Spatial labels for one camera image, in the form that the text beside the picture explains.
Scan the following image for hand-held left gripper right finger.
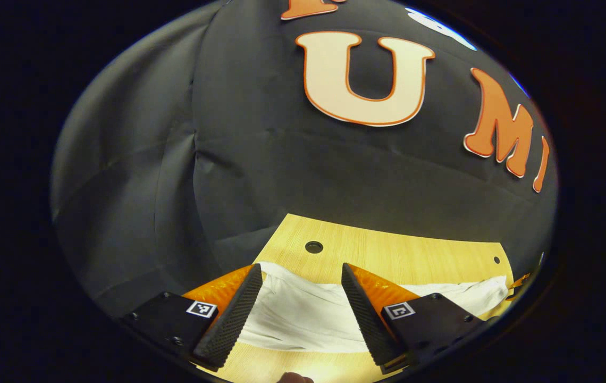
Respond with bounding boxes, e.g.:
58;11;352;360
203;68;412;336
341;262;490;374

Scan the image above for white jeans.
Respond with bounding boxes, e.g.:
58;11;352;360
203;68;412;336
239;261;511;354

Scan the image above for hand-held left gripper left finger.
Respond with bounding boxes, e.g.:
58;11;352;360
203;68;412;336
121;263;264;372

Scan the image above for black backdrop cloth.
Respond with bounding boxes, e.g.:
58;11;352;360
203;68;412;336
50;0;559;320

